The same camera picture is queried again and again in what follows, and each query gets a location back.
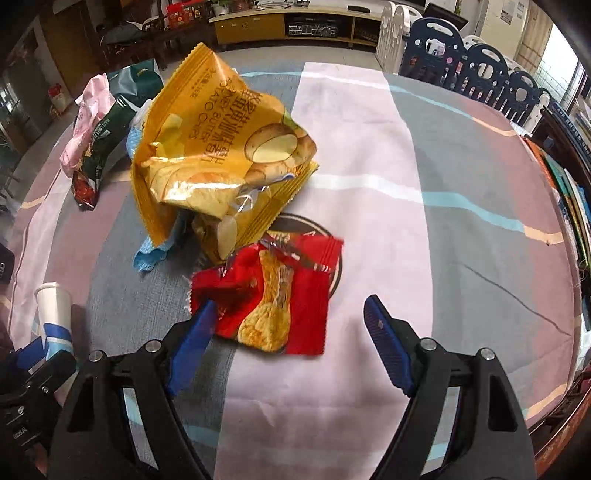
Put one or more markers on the potted green plant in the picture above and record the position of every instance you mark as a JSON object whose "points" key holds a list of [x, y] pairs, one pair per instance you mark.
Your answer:
{"points": [[231, 5]]}

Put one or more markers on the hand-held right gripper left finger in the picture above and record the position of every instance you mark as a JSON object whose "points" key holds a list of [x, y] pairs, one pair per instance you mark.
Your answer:
{"points": [[191, 341]]}

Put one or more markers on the white playpen fence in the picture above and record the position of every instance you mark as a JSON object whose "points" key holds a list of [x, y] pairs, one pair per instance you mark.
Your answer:
{"points": [[392, 32]]}

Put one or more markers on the plaid tablecloth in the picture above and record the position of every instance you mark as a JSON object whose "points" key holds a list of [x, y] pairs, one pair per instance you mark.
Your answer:
{"points": [[369, 207]]}

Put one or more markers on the white standing air conditioner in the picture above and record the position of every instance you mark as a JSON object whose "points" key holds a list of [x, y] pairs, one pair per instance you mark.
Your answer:
{"points": [[508, 23]]}

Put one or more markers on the navy playpen fence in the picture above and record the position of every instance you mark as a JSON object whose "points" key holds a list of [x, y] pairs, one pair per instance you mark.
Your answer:
{"points": [[480, 69]]}

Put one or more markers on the black tumbler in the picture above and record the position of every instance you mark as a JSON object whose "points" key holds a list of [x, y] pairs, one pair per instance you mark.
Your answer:
{"points": [[7, 263]]}

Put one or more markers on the black monitor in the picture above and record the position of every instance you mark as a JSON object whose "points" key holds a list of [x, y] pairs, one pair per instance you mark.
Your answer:
{"points": [[443, 14]]}

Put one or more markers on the stack of books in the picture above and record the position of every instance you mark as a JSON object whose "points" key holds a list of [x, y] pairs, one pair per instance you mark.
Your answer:
{"points": [[572, 129]]}

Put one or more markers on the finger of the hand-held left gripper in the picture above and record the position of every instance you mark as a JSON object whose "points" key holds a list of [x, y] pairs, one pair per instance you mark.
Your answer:
{"points": [[57, 369], [30, 357]]}

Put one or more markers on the dark wooden armchair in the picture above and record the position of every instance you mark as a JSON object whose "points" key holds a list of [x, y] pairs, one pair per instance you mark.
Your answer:
{"points": [[115, 53], [159, 41]]}

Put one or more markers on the glass-topped wooden table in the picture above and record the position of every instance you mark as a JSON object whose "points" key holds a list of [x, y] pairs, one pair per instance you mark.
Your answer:
{"points": [[584, 295]]}

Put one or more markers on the yellow chip bag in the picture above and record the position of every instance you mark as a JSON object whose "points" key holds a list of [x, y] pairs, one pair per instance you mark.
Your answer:
{"points": [[207, 138]]}

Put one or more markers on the pink plastic bag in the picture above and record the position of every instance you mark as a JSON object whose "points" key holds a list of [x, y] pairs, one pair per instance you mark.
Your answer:
{"points": [[92, 120]]}

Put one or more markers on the black audio receiver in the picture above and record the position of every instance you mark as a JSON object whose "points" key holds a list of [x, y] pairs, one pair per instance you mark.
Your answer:
{"points": [[314, 28]]}

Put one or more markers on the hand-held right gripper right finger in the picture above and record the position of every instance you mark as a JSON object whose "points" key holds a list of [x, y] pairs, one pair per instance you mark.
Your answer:
{"points": [[388, 341]]}

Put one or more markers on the white plastic bag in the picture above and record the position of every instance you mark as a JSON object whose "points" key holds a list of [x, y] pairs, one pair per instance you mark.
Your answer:
{"points": [[141, 113]]}

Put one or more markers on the light blue wrapper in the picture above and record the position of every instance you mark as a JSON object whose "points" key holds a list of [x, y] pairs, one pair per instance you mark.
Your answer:
{"points": [[152, 256]]}

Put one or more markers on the yellow television cabinet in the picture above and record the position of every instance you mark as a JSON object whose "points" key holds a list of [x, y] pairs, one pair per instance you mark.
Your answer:
{"points": [[249, 25]]}

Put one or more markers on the dark green red-ended packet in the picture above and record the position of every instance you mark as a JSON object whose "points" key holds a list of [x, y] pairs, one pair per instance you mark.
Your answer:
{"points": [[108, 143]]}

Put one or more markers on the red gift box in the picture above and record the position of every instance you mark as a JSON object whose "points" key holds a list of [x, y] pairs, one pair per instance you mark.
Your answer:
{"points": [[184, 11]]}

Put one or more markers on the dark bag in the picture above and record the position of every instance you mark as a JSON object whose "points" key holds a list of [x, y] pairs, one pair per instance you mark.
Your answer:
{"points": [[122, 33]]}

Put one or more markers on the books and remotes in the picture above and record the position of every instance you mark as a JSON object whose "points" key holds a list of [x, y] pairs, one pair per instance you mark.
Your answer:
{"points": [[572, 207]]}

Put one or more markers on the red snack packet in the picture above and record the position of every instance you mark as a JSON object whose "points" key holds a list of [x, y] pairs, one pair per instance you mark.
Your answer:
{"points": [[277, 300]]}

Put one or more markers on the black set-top box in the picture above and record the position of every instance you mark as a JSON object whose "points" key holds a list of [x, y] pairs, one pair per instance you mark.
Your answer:
{"points": [[358, 8]]}

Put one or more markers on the red and white bag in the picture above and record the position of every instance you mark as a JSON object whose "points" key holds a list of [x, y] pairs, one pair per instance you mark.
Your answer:
{"points": [[58, 97]]}

